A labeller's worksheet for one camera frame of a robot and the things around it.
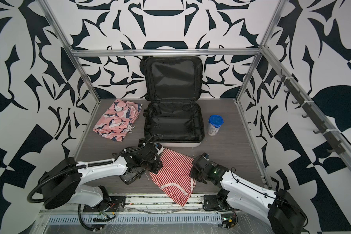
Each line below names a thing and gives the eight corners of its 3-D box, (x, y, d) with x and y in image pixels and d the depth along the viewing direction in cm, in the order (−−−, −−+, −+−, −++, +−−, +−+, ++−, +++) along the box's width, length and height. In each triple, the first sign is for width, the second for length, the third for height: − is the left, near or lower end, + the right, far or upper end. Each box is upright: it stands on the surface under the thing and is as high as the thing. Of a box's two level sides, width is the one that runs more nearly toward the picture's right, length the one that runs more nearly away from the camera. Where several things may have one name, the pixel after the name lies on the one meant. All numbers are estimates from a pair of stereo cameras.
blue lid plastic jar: (206, 136, 101) (210, 125, 90) (205, 126, 106) (208, 114, 95) (220, 136, 101) (225, 125, 90) (217, 126, 106) (222, 114, 95)
